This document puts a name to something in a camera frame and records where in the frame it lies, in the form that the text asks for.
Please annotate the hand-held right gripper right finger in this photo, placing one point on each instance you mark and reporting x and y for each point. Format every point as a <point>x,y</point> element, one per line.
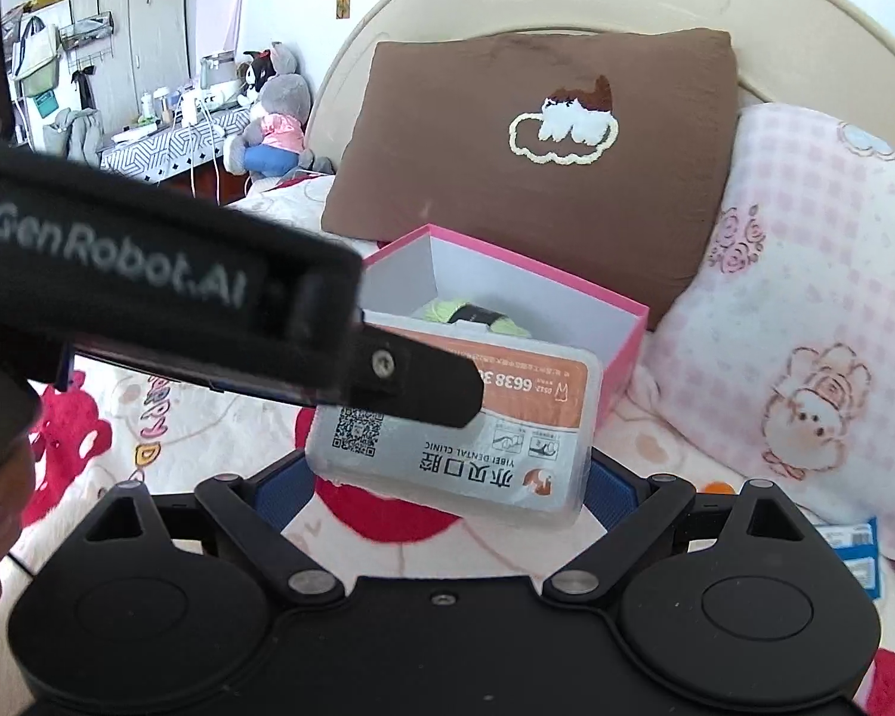
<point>615,496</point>

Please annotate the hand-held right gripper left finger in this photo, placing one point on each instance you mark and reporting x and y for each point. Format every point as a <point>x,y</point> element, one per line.
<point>283,492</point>

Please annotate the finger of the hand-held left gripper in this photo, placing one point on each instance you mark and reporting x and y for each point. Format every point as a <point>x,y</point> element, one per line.
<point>418,380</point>

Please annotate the green yarn ball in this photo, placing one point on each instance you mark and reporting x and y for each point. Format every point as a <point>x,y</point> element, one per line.
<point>447,311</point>

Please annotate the pink cardboard box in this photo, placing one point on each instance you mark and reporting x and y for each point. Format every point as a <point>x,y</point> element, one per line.
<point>619,358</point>

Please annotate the blue wet wipes packet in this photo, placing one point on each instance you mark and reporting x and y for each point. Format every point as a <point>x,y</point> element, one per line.
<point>854,552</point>

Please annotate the bear print blanket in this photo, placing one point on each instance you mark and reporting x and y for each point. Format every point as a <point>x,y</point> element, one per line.
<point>216,432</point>

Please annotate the small orange object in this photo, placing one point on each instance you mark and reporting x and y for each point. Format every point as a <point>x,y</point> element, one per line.
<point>718,489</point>

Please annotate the table with patterned cloth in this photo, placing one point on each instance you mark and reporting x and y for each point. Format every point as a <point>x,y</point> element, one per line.
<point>164,145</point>

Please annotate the grey clothes pile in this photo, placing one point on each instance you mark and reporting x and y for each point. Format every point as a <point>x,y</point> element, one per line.
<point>78,134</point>

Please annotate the white appliance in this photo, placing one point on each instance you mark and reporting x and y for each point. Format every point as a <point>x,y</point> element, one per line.
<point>190,110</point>

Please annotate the brown embroidered pillow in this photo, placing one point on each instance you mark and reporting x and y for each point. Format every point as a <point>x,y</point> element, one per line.
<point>492,186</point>

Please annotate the hanging tote bag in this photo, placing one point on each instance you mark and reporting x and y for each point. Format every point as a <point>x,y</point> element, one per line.
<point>36,52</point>

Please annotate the grey plush rabbit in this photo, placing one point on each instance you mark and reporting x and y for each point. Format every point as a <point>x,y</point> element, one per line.
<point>283,101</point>

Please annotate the black and white plush toy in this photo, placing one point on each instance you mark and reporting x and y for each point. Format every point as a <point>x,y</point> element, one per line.
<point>257,74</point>

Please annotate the white wardrobe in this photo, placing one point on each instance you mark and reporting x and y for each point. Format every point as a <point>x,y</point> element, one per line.
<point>142,30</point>

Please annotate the pink checked pillow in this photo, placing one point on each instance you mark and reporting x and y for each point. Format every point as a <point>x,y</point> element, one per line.
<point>805,276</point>

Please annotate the yellow wall sticker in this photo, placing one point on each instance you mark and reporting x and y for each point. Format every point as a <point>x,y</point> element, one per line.
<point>343,4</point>

